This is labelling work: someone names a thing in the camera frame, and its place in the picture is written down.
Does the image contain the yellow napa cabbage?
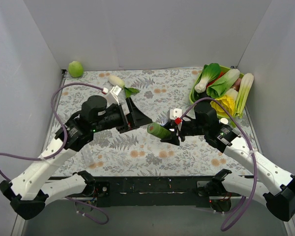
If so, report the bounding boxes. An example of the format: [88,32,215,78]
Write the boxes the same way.
[210,88,238,118]

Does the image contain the floral table mat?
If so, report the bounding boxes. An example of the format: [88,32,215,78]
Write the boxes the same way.
[54,68,249,177]

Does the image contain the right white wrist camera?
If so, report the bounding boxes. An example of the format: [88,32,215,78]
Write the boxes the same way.
[167,108,182,121]

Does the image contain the white radish with leaves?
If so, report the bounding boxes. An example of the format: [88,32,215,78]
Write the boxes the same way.
[109,75,140,98]

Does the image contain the bok choy middle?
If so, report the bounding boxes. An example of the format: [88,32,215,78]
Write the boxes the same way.
[206,69,240,99]

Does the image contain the bok choy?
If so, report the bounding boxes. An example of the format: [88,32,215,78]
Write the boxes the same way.
[194,63,221,93]
[206,69,240,99]

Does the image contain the black base bar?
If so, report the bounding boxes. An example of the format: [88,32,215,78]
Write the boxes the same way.
[66,176,245,207]

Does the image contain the pale celery stalk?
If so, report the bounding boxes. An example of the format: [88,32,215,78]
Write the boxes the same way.
[232,73,254,118]

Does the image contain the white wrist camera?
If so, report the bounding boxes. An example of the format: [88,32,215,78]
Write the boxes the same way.
[167,108,182,121]
[106,85,121,105]

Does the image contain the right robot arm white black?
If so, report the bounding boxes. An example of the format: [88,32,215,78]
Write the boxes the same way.
[161,102,295,222]

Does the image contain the green round cabbage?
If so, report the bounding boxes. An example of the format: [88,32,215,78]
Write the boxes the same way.
[68,61,84,78]

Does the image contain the green pill bottle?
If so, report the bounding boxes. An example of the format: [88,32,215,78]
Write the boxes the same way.
[147,122,171,139]

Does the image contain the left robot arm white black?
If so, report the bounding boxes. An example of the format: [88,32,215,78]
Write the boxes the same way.
[0,95,152,220]

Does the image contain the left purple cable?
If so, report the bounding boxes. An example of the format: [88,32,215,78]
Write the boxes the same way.
[0,82,110,225]

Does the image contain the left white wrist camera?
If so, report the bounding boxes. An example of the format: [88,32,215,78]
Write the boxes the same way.
[106,85,121,105]

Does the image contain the bok choy left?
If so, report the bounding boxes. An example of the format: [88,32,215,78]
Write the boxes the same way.
[194,63,221,93]

